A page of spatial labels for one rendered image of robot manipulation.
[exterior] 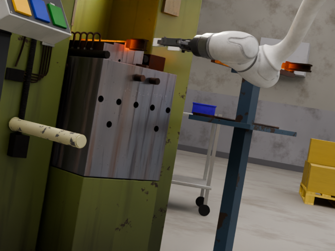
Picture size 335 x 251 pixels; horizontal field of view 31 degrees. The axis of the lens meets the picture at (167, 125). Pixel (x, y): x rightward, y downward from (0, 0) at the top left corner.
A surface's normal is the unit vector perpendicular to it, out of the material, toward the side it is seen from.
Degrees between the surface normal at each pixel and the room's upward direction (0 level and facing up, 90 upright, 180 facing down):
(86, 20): 90
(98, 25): 90
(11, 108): 90
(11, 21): 150
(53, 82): 90
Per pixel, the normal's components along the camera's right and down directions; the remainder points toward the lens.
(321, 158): -0.21, -0.01
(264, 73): 0.21, 0.70
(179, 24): 0.66, 0.13
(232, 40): -0.55, -0.36
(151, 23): -0.73, -0.11
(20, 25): 0.31, 0.93
